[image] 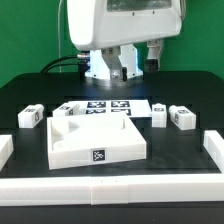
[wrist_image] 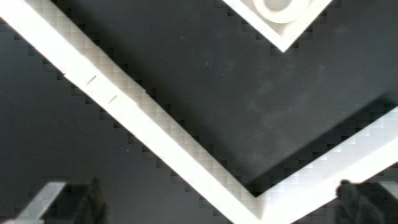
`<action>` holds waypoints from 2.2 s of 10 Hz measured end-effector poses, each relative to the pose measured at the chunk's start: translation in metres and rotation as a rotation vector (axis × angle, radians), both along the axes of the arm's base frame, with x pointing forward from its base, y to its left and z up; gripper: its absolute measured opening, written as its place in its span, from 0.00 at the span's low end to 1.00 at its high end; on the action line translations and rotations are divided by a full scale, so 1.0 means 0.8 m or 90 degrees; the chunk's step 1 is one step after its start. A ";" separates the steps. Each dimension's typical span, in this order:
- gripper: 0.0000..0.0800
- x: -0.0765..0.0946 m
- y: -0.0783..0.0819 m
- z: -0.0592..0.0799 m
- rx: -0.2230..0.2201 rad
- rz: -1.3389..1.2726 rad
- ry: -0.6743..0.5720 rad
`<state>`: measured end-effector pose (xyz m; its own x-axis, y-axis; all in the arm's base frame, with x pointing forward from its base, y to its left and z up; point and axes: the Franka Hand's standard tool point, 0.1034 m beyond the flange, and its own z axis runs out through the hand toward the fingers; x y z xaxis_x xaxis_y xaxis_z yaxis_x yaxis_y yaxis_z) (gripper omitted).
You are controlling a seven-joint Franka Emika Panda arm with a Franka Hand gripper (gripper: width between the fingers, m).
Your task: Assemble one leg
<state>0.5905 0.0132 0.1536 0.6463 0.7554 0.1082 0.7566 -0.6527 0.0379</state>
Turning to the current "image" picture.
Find white square tabletop part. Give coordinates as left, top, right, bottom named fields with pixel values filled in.
left=47, top=112, right=147, bottom=170

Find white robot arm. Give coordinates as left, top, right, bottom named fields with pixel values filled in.
left=67, top=0, right=186, bottom=86

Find white sheet with markers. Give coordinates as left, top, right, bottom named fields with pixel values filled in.
left=69, top=100, right=152, bottom=118

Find black cables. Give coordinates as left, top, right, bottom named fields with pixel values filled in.
left=40, top=52, right=92, bottom=74

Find white thin cable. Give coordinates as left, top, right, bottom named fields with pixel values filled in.
left=57, top=0, right=63, bottom=74

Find white front obstacle wall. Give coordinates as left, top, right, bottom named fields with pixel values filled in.
left=0, top=174, right=224, bottom=206

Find white obstacle wall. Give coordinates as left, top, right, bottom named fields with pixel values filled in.
left=0, top=174, right=224, bottom=206
left=203, top=130, right=224, bottom=174
left=0, top=135, right=14, bottom=171

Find white right obstacle wall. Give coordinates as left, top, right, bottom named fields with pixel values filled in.
left=203, top=130, right=224, bottom=174

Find white left obstacle wall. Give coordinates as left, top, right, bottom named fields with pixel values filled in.
left=0, top=135, right=14, bottom=171

